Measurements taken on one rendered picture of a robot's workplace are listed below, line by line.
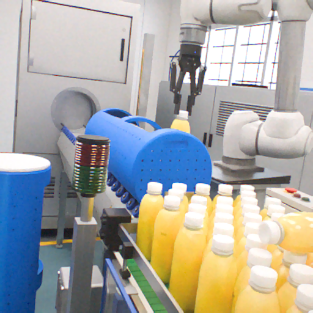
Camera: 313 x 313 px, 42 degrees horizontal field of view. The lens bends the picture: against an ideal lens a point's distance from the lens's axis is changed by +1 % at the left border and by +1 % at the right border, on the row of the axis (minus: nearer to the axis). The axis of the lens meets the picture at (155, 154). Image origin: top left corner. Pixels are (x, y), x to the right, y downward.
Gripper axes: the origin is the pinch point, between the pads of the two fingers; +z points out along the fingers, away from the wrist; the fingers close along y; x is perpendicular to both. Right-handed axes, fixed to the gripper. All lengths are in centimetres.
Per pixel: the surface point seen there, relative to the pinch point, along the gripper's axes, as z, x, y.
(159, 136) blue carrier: 9.9, 11.3, 11.7
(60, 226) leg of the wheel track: 112, -184, 13
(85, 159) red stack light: 9, 58, 43
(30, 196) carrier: 38, -14, 47
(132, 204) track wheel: 34.5, 4.3, 15.7
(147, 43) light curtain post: -33, -129, -26
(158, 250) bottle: 33, 44, 21
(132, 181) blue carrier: 25.0, 11.2, 18.8
